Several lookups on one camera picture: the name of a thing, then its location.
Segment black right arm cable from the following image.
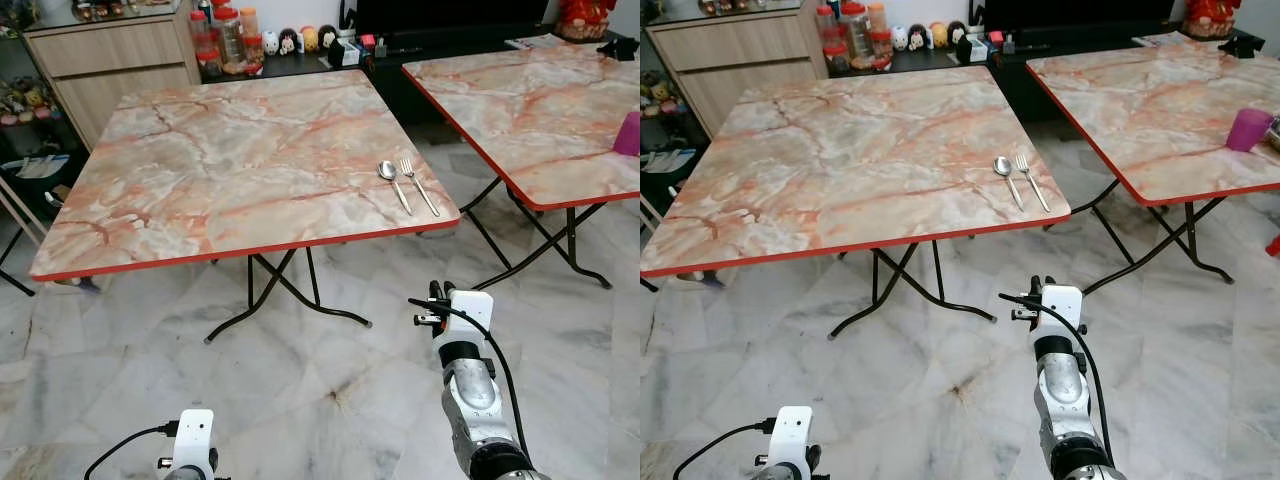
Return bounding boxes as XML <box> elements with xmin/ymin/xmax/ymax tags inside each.
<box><xmin>408</xmin><ymin>297</ymin><xmax>531</xmax><ymax>463</ymax></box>
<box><xmin>998</xmin><ymin>292</ymin><xmax>1113</xmax><ymax>466</ymax></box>

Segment marble-pattern folding table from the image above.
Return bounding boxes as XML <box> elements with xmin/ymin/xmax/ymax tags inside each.
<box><xmin>28</xmin><ymin>68</ymin><xmax>463</xmax><ymax>346</ymax></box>
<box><xmin>402</xmin><ymin>45</ymin><xmax>641</xmax><ymax>291</ymax></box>
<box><xmin>640</xmin><ymin>65</ymin><xmax>1073</xmax><ymax>341</ymax></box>
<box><xmin>1027</xmin><ymin>42</ymin><xmax>1280</xmax><ymax>286</ymax></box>

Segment dark open shelf unit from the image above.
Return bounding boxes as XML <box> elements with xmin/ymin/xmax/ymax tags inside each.
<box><xmin>640</xmin><ymin>40</ymin><xmax>716</xmax><ymax>231</ymax></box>
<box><xmin>0</xmin><ymin>30</ymin><xmax>86</xmax><ymax>236</ymax></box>

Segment tall clear plastic jar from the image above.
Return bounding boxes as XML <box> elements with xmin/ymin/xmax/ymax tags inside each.
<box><xmin>838</xmin><ymin>2</ymin><xmax>873</xmax><ymax>69</ymax></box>
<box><xmin>213</xmin><ymin>5</ymin><xmax>248</xmax><ymax>73</ymax></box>

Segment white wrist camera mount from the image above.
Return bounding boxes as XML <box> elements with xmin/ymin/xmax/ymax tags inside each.
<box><xmin>445</xmin><ymin>290</ymin><xmax>494</xmax><ymax>346</ymax></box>
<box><xmin>1038</xmin><ymin>285</ymin><xmax>1084</xmax><ymax>341</ymax></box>
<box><xmin>775</xmin><ymin>406</ymin><xmax>815</xmax><ymax>479</ymax></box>
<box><xmin>170</xmin><ymin>408</ymin><xmax>217</xmax><ymax>477</ymax></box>

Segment small red-lid plastic jar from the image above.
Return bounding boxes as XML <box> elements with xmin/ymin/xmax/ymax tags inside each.
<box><xmin>815</xmin><ymin>5</ymin><xmax>839</xmax><ymax>71</ymax></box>
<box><xmin>190</xmin><ymin>10</ymin><xmax>223</xmax><ymax>79</ymax></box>

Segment black clamp device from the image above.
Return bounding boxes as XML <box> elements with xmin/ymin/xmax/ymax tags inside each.
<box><xmin>598</xmin><ymin>33</ymin><xmax>639</xmax><ymax>63</ymax></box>
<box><xmin>1218</xmin><ymin>30</ymin><xmax>1266</xmax><ymax>59</ymax></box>

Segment steel spoon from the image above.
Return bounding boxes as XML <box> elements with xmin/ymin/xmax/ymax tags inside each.
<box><xmin>378</xmin><ymin>160</ymin><xmax>413</xmax><ymax>216</ymax></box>
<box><xmin>993</xmin><ymin>156</ymin><xmax>1026</xmax><ymax>212</ymax></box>

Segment black television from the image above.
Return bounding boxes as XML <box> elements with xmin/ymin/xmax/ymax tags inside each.
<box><xmin>352</xmin><ymin>0</ymin><xmax>557</xmax><ymax>33</ymax></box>
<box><xmin>980</xmin><ymin>0</ymin><xmax>1179</xmax><ymax>29</ymax></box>

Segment blue white paper stack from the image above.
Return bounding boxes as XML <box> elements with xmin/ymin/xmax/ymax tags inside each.
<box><xmin>640</xmin><ymin>148</ymin><xmax>698</xmax><ymax>177</ymax></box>
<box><xmin>0</xmin><ymin>153</ymin><xmax>71</xmax><ymax>183</ymax></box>

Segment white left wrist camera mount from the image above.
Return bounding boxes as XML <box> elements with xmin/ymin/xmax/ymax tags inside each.
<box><xmin>775</xmin><ymin>406</ymin><xmax>815</xmax><ymax>479</ymax></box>
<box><xmin>170</xmin><ymin>408</ymin><xmax>217</xmax><ymax>477</ymax></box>

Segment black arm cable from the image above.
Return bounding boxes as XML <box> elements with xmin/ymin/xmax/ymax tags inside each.
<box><xmin>672</xmin><ymin>420</ymin><xmax>779</xmax><ymax>480</ymax></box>
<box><xmin>85</xmin><ymin>424</ymin><xmax>179</xmax><ymax>480</ymax></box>
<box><xmin>998</xmin><ymin>292</ymin><xmax>1113</xmax><ymax>466</ymax></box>
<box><xmin>408</xmin><ymin>297</ymin><xmax>531</xmax><ymax>463</ymax></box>

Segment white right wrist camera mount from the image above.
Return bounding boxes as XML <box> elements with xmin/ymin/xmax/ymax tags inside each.
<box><xmin>445</xmin><ymin>290</ymin><xmax>494</xmax><ymax>346</ymax></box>
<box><xmin>1038</xmin><ymin>285</ymin><xmax>1084</xmax><ymax>341</ymax></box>

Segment red orange ornament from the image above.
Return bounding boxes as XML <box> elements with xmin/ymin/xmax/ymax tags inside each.
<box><xmin>556</xmin><ymin>0</ymin><xmax>619</xmax><ymax>41</ymax></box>
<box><xmin>1182</xmin><ymin>0</ymin><xmax>1244</xmax><ymax>39</ymax></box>

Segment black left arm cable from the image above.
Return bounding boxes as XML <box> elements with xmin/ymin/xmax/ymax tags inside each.
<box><xmin>85</xmin><ymin>424</ymin><xmax>179</xmax><ymax>480</ymax></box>
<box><xmin>672</xmin><ymin>420</ymin><xmax>779</xmax><ymax>480</ymax></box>

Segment steel fork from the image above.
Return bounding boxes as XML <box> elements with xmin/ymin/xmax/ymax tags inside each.
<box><xmin>1014</xmin><ymin>152</ymin><xmax>1053</xmax><ymax>214</ymax></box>
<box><xmin>399</xmin><ymin>156</ymin><xmax>441</xmax><ymax>218</ymax></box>

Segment purple plastic cup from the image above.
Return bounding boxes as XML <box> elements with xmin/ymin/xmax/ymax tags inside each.
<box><xmin>1226</xmin><ymin>107</ymin><xmax>1276</xmax><ymax>154</ymax></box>
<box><xmin>613</xmin><ymin>111</ymin><xmax>641</xmax><ymax>158</ymax></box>

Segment black low console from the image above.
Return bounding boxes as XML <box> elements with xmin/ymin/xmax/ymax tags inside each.
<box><xmin>200</xmin><ymin>30</ymin><xmax>641</xmax><ymax>129</ymax></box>
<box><xmin>830</xmin><ymin>25</ymin><xmax>1280</xmax><ymax>123</ymax></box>

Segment orange-filled plastic jar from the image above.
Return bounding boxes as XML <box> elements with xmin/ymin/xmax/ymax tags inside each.
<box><xmin>866</xmin><ymin>3</ymin><xmax>893</xmax><ymax>69</ymax></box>
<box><xmin>238</xmin><ymin>8</ymin><xmax>266</xmax><ymax>66</ymax></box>

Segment stuffed toys heap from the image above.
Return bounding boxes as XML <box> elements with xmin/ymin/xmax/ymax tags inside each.
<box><xmin>0</xmin><ymin>78</ymin><xmax>59</xmax><ymax>126</ymax></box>
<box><xmin>640</xmin><ymin>78</ymin><xmax>683</xmax><ymax>121</ymax></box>

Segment light wooden cabinet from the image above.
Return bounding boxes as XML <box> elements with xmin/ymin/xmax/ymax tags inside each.
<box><xmin>22</xmin><ymin>8</ymin><xmax>203</xmax><ymax>151</ymax></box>
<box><xmin>645</xmin><ymin>8</ymin><xmax>829</xmax><ymax>139</ymax></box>

